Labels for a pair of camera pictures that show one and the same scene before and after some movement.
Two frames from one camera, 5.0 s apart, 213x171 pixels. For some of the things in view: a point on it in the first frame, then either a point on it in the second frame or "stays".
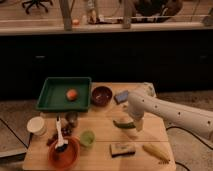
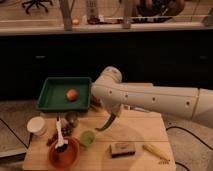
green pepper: x=124 y=125 to x=108 y=122
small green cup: x=87 y=138 stays
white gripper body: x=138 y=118 to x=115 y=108
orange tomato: x=71 y=94 stays
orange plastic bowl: x=68 y=157 stays
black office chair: x=37 y=2 stays
